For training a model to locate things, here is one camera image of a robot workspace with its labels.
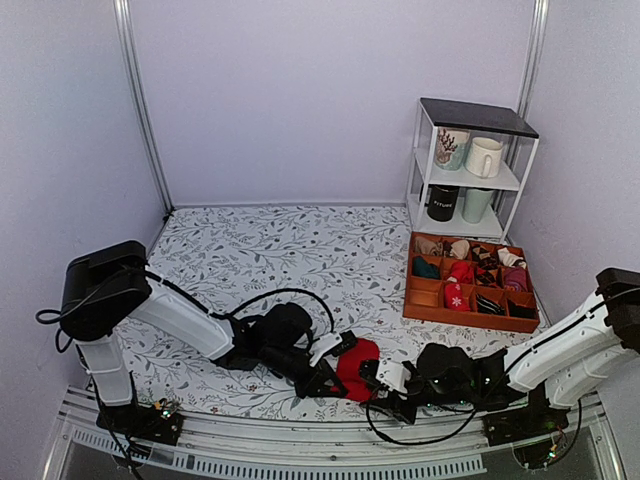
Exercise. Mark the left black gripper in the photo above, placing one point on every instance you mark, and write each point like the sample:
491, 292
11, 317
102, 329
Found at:
313, 388

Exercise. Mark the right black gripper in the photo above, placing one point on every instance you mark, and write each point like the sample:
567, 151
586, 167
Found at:
395, 407

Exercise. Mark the red sock pair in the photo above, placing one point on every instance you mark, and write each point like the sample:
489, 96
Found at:
348, 369

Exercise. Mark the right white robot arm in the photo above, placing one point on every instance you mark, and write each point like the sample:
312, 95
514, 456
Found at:
565, 361

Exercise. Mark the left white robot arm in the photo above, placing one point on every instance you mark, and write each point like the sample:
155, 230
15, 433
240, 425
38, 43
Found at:
105, 287

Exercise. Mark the red snowflake socks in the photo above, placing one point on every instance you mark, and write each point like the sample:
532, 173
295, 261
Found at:
454, 298

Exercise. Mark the black striped socks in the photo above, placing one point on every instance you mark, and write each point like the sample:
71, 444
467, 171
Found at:
488, 306

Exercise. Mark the teal rolled socks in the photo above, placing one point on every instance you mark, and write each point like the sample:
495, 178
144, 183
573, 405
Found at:
423, 269

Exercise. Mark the red white rolled socks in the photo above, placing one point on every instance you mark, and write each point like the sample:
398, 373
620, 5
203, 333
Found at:
461, 272

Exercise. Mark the dark red argyle socks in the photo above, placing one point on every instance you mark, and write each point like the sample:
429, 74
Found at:
487, 277

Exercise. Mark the beige rolled socks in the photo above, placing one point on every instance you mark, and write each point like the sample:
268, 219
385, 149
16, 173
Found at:
426, 246

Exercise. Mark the tan rolled socks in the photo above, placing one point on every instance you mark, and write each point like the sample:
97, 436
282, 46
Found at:
458, 249

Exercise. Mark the brown argyle socks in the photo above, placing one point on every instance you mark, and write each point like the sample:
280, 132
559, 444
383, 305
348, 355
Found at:
484, 255

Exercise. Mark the pink rolled socks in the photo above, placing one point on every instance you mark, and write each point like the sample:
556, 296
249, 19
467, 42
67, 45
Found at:
515, 279

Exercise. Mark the cream rolled socks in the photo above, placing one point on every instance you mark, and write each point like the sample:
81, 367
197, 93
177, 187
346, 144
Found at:
510, 259

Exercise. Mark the floral tablecloth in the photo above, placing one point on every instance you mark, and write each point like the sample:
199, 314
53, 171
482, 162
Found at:
346, 266

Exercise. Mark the orange wooden divided tray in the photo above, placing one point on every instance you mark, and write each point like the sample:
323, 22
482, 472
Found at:
424, 298

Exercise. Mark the black mug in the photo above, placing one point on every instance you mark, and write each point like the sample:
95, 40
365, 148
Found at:
442, 202

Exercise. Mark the pale green cup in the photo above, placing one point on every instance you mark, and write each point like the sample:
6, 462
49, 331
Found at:
476, 202

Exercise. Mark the white shelf rack black top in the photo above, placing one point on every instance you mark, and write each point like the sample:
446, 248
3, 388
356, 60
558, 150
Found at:
499, 123

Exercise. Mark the white ribbed mug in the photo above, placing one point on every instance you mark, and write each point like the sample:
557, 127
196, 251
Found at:
484, 157

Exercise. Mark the coral pattern mug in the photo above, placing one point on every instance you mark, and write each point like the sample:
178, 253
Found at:
451, 148

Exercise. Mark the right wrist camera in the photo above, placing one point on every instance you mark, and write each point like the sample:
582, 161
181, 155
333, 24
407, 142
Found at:
386, 374

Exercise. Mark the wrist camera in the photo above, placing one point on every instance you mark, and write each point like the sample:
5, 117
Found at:
386, 374
334, 344

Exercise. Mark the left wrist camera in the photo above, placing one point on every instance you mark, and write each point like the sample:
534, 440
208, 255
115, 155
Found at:
334, 344

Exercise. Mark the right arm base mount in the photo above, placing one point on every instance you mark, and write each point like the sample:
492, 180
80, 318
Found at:
535, 419

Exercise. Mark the aluminium front rail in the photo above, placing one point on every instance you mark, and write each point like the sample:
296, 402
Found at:
444, 446

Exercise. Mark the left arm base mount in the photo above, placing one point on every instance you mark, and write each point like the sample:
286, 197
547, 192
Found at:
159, 423

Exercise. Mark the right aluminium frame post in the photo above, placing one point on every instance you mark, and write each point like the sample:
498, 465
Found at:
533, 57

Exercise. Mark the aluminium frame post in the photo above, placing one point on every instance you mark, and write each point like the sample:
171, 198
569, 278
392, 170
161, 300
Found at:
125, 31
533, 57

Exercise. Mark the left aluminium frame post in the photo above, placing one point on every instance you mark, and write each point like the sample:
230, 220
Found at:
125, 31

